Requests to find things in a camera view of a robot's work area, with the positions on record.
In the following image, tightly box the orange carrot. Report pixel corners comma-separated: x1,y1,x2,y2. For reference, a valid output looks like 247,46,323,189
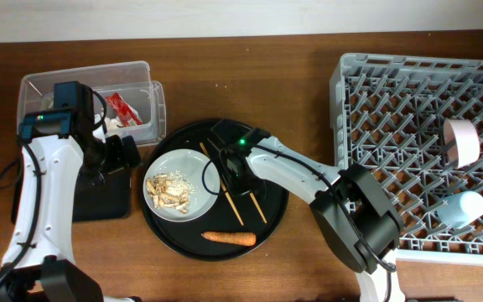
201,232,257,247

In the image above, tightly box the clear plastic bin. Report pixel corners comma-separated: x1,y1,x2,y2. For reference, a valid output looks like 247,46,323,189
17,60,167,147

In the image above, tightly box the food scraps and rice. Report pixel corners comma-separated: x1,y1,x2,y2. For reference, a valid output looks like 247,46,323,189
144,171,195,215

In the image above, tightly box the white tissue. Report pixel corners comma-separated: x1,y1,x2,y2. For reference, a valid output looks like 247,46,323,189
93,117,123,137

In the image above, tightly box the round black tray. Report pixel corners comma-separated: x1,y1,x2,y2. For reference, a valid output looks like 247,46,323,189
139,118,289,261

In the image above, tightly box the pink bowl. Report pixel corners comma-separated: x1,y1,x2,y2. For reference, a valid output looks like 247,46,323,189
443,119,480,169

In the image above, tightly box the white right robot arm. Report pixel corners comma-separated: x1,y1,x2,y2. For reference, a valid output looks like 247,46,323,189
214,129,406,301

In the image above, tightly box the red wrapper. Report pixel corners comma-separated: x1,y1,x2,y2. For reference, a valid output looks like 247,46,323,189
105,93,143,127

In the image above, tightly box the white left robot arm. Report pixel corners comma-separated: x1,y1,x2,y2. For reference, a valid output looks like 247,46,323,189
0,107,140,301

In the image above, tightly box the light blue cup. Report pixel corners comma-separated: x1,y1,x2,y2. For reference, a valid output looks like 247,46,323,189
437,190,483,229

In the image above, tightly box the light grey plate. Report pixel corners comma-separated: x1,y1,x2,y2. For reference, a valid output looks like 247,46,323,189
143,148,221,222

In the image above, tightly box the grey dishwasher rack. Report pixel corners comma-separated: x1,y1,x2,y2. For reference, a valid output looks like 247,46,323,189
330,53,483,266

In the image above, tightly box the black rectangular tray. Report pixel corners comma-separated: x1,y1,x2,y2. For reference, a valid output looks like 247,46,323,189
11,163,132,223

